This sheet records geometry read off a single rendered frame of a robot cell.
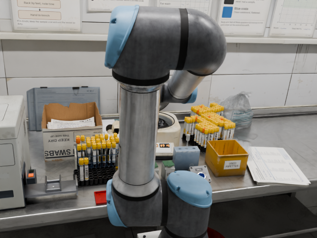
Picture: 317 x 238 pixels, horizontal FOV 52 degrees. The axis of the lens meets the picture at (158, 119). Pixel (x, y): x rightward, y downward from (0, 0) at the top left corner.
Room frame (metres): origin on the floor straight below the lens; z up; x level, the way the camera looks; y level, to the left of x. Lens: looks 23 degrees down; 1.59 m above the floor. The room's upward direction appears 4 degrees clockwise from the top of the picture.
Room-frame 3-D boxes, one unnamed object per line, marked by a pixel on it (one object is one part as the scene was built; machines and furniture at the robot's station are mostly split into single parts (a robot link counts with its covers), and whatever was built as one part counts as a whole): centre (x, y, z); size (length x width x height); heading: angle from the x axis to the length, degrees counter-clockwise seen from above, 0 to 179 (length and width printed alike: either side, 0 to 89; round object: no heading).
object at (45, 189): (0.92, 0.36, 0.92); 0.21 x 0.07 x 0.05; 108
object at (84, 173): (1.06, 0.22, 0.93); 0.17 x 0.09 x 0.11; 108
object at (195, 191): (0.70, -0.08, 1.07); 0.13 x 0.12 x 0.14; 96
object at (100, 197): (0.94, 0.17, 0.88); 0.07 x 0.07 x 0.01; 18
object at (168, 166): (1.10, -0.05, 0.91); 0.05 x 0.04 x 0.07; 18
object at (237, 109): (1.70, -0.41, 0.97); 0.26 x 0.17 x 0.19; 123
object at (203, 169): (1.07, -0.16, 0.92); 0.13 x 0.07 x 0.08; 18
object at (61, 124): (1.33, 0.38, 0.95); 0.29 x 0.25 x 0.15; 18
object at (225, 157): (1.21, -0.29, 0.93); 0.13 x 0.13 x 0.10; 14
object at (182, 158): (1.17, -0.12, 0.92); 0.10 x 0.07 x 0.10; 102
